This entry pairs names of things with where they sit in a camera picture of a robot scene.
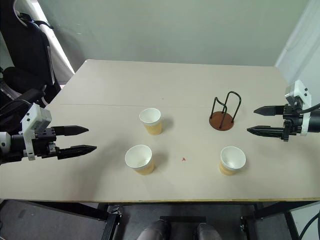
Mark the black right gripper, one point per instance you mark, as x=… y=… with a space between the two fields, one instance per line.
x=291 y=117

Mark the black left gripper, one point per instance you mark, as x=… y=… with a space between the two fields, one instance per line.
x=44 y=143

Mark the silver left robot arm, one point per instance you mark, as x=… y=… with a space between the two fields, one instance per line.
x=10 y=145

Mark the yellow ribbed paper cup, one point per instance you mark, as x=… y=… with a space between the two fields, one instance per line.
x=140 y=159
x=150 y=121
x=232 y=160

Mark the black office chair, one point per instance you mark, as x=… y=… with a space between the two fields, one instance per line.
x=25 y=55

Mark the dark rounded left foot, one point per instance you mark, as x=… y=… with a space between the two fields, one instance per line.
x=155 y=231

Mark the dark rounded foot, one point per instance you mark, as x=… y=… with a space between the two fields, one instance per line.
x=206 y=232
x=155 y=231

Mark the dark rounded right foot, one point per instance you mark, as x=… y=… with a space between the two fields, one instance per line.
x=206 y=232

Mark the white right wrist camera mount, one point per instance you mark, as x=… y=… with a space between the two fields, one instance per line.
x=300 y=93

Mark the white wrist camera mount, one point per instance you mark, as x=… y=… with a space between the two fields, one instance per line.
x=300 y=93
x=35 y=120

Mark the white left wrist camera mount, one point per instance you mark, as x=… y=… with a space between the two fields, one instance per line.
x=35 y=120

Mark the black table frame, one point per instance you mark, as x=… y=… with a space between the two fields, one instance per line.
x=160 y=215

